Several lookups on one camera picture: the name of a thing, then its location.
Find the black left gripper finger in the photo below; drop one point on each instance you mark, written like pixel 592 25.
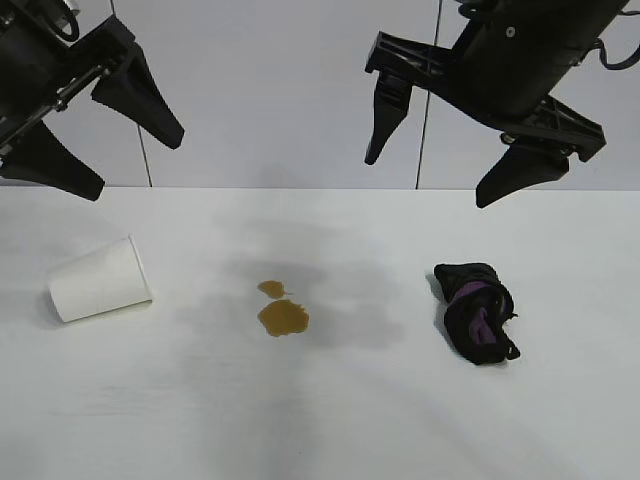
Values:
pixel 55 165
pixel 140 100

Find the small brown liquid spill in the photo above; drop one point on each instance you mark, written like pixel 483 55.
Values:
pixel 270 287

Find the large brown liquid spill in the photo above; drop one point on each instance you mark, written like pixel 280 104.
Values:
pixel 282 318

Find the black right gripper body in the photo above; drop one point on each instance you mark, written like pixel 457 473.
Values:
pixel 510 75

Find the black and purple cloth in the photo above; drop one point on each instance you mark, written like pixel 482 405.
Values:
pixel 475 310

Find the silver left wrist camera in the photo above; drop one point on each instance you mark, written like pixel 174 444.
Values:
pixel 70 12

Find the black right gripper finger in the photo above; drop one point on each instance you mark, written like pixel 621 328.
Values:
pixel 525 172
pixel 390 110

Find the white paper cup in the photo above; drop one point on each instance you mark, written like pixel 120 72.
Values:
pixel 97 282

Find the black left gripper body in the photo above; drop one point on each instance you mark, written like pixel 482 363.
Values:
pixel 30 70

